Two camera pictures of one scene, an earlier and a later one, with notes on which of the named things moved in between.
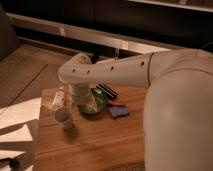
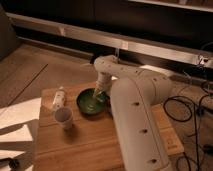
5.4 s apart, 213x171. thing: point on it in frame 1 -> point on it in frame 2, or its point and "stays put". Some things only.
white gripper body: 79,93 -> 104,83
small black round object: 13,163 stays put
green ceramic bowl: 101,100 stays put
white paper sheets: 16,114 stays put
